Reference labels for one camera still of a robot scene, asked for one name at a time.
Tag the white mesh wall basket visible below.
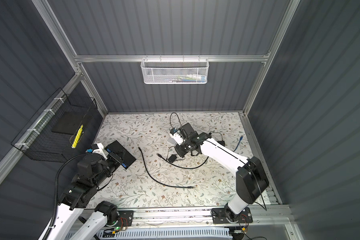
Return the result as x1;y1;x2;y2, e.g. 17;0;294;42
141;59;210;85

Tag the black cable with plug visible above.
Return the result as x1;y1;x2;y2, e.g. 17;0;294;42
156;152;210;170

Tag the white ventilated cable duct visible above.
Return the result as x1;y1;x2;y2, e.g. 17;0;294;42
92;227;233;240

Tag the white flat box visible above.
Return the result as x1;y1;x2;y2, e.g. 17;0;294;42
167;138;176;146

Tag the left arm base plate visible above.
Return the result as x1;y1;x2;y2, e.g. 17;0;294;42
90;209;135;228

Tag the black pad in basket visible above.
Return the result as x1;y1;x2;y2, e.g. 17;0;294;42
52;112;85;135

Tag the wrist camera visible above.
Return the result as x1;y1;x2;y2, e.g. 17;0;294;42
86;143;107;159
170;128;184;145

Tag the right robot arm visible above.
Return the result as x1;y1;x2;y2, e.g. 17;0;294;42
170;123;269;223

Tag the black wire wall basket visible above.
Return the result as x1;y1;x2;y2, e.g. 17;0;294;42
11;92;98;163

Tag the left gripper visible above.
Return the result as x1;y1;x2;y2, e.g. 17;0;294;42
93;148;125;190

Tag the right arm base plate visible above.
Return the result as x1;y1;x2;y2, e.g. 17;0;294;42
211;207;253;225

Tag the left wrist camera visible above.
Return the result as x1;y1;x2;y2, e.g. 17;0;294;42
86;143;107;159

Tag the small black power adapter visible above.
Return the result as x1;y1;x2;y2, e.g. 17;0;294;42
167;154;178;164

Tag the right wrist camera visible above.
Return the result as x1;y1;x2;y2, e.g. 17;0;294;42
170;128;184;145

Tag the yellow item in basket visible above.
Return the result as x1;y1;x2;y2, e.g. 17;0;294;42
71;125;84;149

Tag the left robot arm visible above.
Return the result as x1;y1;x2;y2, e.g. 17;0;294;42
39;153;123;240

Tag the blue ethernet cable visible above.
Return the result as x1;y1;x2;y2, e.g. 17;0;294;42
232;135;244;154

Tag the long black cable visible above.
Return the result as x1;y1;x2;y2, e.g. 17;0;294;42
137;146;195;190

